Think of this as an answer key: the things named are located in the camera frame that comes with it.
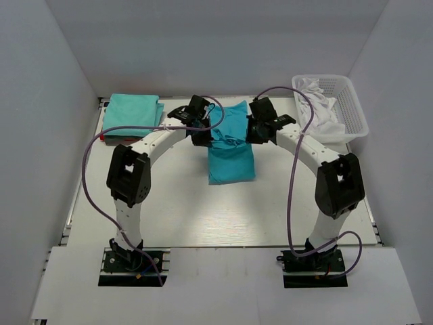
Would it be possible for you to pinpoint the blue t-shirt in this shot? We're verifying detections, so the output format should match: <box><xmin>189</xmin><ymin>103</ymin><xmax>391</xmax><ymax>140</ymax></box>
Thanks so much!
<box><xmin>208</xmin><ymin>101</ymin><xmax>256</xmax><ymax>185</ymax></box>

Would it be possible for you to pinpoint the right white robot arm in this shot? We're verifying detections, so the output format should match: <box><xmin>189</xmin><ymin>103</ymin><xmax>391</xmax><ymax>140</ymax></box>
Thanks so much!
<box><xmin>246</xmin><ymin>97</ymin><xmax>365</xmax><ymax>270</ymax></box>

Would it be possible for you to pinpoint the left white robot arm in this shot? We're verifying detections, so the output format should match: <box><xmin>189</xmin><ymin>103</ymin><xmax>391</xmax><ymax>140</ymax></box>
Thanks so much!
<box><xmin>107</xmin><ymin>95</ymin><xmax>214</xmax><ymax>270</ymax></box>

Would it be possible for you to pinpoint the crumpled white t-shirt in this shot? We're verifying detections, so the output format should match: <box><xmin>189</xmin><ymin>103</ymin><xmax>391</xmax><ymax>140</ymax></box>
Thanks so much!
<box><xmin>295</xmin><ymin>77</ymin><xmax>346</xmax><ymax>136</ymax></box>

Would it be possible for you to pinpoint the folded mint green t-shirt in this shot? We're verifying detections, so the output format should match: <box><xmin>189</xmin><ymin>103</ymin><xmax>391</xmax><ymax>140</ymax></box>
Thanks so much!
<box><xmin>102</xmin><ymin>93</ymin><xmax>164</xmax><ymax>131</ymax></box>

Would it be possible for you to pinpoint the white plastic laundry basket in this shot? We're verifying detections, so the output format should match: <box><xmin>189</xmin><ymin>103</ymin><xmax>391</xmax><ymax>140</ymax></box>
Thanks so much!
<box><xmin>292</xmin><ymin>74</ymin><xmax>369</xmax><ymax>143</ymax></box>

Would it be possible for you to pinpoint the folded red t-shirt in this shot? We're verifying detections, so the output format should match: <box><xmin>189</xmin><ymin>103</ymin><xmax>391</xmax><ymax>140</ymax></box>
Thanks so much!
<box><xmin>99</xmin><ymin>134</ymin><xmax>141</xmax><ymax>143</ymax></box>

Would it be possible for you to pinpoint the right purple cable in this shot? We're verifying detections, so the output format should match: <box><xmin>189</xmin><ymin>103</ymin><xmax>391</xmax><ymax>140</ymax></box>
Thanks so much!
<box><xmin>253</xmin><ymin>86</ymin><xmax>363</xmax><ymax>279</ymax></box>

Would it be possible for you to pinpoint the purple cable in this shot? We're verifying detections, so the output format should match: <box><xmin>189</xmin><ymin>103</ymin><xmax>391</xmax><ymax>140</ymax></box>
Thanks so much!
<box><xmin>82</xmin><ymin>95</ymin><xmax>225</xmax><ymax>284</ymax></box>
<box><xmin>253</xmin><ymin>86</ymin><xmax>363</xmax><ymax>279</ymax></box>

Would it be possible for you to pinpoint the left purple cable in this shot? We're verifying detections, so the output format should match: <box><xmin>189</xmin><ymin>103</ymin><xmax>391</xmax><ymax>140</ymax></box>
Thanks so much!
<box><xmin>82</xmin><ymin>95</ymin><xmax>225</xmax><ymax>284</ymax></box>

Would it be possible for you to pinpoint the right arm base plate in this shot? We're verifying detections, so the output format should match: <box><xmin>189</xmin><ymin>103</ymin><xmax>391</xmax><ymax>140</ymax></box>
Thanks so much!
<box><xmin>276</xmin><ymin>249</ymin><xmax>348</xmax><ymax>289</ymax></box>

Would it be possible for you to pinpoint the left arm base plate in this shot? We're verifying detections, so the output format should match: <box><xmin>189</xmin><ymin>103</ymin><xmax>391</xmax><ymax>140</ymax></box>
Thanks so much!
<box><xmin>98</xmin><ymin>248</ymin><xmax>170</xmax><ymax>288</ymax></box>

